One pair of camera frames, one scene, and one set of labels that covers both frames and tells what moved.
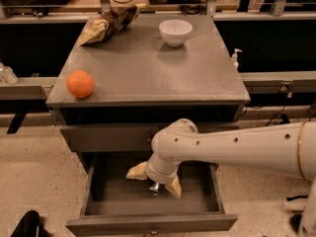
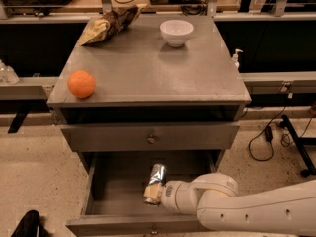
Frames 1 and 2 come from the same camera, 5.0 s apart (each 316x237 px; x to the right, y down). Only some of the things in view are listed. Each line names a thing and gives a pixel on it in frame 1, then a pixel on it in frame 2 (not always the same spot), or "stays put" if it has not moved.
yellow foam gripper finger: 175,187 → 153,191
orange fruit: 80,84 stays put
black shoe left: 29,225 stays put
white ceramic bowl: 175,32 stays put
